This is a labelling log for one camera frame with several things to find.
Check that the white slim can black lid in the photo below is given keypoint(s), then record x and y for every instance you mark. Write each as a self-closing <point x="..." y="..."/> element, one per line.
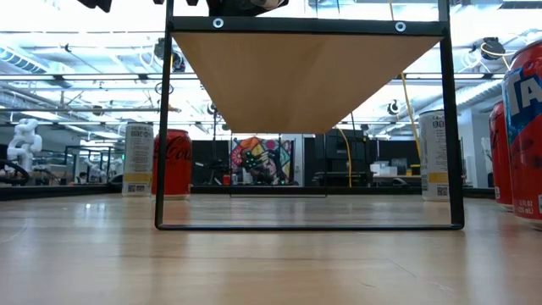
<point x="137" y="161"/>
<point x="432" y="156"/>

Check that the red Fanta soda can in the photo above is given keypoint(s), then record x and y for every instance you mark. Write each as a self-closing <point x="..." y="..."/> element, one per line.
<point x="527" y="140"/>

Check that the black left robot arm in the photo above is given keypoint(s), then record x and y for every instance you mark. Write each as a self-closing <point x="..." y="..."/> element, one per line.
<point x="95" y="3"/>

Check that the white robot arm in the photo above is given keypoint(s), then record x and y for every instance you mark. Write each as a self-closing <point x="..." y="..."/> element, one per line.
<point x="25" y="142"/>

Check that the colourful mural painting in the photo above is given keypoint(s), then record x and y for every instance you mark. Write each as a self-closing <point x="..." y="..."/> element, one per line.
<point x="254" y="152"/>

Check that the red Coca-Cola can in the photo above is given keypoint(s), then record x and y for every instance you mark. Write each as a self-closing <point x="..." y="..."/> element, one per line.
<point x="178" y="169"/>

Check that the black equipment cabinet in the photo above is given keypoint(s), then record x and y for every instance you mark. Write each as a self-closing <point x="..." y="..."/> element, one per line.
<point x="339" y="156"/>

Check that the person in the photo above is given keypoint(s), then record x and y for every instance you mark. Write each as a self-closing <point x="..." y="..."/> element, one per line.
<point x="82" y="178"/>

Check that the black frame wooden shelf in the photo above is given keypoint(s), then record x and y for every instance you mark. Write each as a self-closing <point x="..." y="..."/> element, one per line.
<point x="296" y="84"/>

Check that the black metal table frame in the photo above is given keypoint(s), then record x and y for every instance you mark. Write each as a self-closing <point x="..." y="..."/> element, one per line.
<point x="42" y="192"/>

